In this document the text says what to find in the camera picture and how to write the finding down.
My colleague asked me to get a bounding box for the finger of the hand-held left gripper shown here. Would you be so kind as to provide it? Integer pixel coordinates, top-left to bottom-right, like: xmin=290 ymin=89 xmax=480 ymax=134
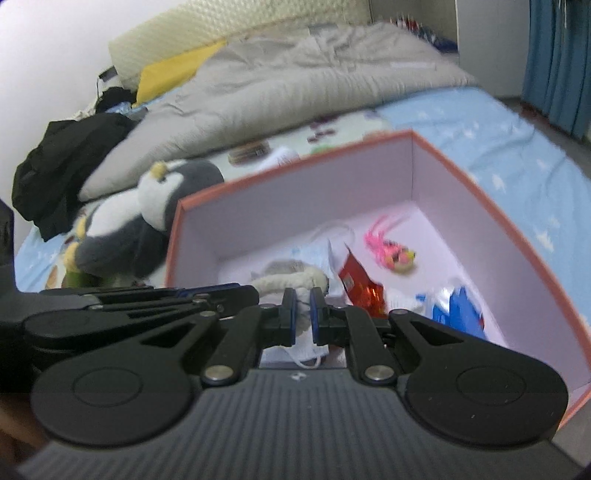
xmin=39 ymin=285 xmax=245 ymax=301
xmin=23 ymin=286 xmax=260 ymax=341

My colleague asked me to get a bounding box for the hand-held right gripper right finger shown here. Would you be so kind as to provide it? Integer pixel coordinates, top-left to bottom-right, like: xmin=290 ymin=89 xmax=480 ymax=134
xmin=311 ymin=288 xmax=504 ymax=386

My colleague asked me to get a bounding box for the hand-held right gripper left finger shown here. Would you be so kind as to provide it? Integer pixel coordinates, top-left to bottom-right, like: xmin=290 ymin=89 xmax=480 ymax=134
xmin=85 ymin=288 xmax=297 ymax=387

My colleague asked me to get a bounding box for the white rope ring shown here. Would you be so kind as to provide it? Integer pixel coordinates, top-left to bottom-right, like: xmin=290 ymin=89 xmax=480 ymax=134
xmin=252 ymin=267 xmax=331 ymax=333

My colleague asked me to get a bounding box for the red foil packet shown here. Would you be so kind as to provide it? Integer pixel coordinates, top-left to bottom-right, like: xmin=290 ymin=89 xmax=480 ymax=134
xmin=338 ymin=247 xmax=385 ymax=319

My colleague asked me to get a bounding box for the light blue face mask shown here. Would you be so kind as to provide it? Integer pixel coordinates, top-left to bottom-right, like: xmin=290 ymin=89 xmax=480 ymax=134
xmin=291 ymin=222 xmax=356 ymax=278

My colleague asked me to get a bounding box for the pink tasselled toy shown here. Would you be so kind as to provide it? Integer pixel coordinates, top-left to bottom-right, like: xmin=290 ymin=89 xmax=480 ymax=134
xmin=364 ymin=217 xmax=416 ymax=275

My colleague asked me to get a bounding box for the pink cardboard box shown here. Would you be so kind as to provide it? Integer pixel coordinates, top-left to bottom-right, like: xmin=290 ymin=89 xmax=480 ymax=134
xmin=165 ymin=129 xmax=591 ymax=432

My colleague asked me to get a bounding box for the blue plastic packet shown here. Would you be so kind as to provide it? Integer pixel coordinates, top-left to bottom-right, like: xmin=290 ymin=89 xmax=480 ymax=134
xmin=416 ymin=286 xmax=485 ymax=337

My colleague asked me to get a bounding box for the grey white penguin plush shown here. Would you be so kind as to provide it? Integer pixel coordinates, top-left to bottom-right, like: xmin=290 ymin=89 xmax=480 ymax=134
xmin=62 ymin=159 xmax=225 ymax=289

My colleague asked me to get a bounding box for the black clothing pile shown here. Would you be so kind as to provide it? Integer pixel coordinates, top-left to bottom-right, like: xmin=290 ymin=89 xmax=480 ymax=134
xmin=11 ymin=87 xmax=139 ymax=241

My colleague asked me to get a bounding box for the yellow pillow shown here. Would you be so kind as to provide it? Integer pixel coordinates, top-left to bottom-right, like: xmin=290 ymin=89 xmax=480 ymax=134
xmin=136 ymin=41 xmax=229 ymax=104

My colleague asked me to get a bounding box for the grey duvet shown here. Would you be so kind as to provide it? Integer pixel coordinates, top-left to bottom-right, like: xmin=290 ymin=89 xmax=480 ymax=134
xmin=78 ymin=21 xmax=478 ymax=202

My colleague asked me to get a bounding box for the cream quilted headboard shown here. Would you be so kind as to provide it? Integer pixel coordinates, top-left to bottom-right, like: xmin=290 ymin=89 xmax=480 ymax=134
xmin=108 ymin=0 xmax=372 ymax=90

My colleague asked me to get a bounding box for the row of small bottles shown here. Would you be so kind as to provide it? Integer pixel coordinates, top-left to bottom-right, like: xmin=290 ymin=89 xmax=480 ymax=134
xmin=390 ymin=14 xmax=458 ymax=51

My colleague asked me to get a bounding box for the white wardrobe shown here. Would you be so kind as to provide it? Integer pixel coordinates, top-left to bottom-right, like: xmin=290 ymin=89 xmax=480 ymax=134
xmin=455 ymin=0 xmax=529 ymax=97

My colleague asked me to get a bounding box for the blue curtain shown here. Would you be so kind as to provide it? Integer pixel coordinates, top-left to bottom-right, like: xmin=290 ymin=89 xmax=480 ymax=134
xmin=522 ymin=0 xmax=591 ymax=141

